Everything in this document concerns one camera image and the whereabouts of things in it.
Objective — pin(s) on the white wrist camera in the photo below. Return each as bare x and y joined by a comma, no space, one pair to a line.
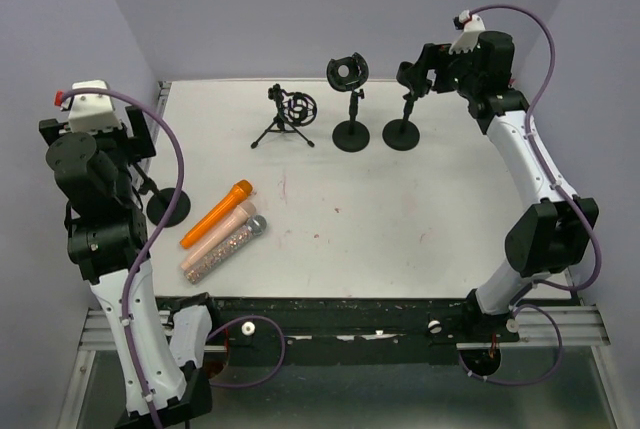
470,26
89,113

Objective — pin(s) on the black tripod shock mount stand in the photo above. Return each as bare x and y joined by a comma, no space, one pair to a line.
293,111

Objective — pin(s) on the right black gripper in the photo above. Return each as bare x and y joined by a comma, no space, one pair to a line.
434,56

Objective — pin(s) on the pink microphone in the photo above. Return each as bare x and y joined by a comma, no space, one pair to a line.
236,218

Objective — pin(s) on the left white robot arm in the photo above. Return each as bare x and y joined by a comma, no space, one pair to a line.
165,381

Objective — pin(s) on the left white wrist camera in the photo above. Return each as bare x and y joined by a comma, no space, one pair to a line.
89,113

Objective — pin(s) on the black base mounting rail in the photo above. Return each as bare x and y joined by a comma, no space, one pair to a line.
351,331

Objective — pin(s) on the black round base shock stand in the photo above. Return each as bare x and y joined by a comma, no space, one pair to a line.
348,75

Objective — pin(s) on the silver glitter microphone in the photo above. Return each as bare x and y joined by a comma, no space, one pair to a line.
254,227

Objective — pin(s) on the orange microphone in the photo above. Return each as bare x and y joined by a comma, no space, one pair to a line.
239,192

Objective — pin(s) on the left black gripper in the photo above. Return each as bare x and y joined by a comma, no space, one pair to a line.
140,144

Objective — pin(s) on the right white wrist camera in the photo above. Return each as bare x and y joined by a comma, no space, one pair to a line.
470,26

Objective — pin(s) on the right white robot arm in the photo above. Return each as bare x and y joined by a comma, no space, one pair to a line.
552,233

